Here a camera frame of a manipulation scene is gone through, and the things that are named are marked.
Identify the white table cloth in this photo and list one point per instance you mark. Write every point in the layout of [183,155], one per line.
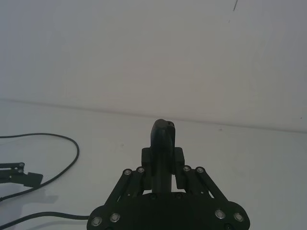
[239,167]

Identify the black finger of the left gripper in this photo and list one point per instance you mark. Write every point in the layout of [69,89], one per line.
[31,179]

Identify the plain pale wall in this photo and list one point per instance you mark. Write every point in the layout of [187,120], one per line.
[144,48]

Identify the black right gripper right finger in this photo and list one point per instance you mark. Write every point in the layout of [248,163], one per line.
[180,158]

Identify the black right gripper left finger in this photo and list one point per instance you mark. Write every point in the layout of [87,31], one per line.
[159,143]

